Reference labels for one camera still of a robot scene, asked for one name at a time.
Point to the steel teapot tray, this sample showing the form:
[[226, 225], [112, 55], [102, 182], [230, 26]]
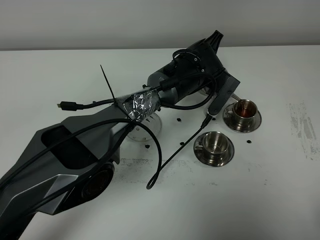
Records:
[[153, 123]]

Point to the black cable tie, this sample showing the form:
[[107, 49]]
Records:
[[156, 175]]

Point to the near stainless steel teacup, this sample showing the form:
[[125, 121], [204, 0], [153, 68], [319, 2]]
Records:
[[211, 146]]

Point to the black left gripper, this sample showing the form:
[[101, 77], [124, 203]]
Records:
[[204, 69]]

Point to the near stainless steel saucer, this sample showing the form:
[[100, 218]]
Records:
[[221, 161]]

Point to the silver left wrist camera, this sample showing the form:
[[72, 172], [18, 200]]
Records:
[[217, 104]]

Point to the far stainless steel teacup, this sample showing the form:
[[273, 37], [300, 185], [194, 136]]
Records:
[[242, 112]]

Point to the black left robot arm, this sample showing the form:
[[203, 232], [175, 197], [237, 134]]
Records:
[[72, 162]]

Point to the stainless steel saucer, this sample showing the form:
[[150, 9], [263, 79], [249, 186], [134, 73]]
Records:
[[221, 161], [242, 128]]

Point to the stainless steel teapot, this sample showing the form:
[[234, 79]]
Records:
[[206, 91]]

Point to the stainless steel teacup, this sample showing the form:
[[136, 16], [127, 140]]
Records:
[[211, 146], [242, 112]]

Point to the far stainless steel saucer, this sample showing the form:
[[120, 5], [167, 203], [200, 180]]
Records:
[[242, 128]]

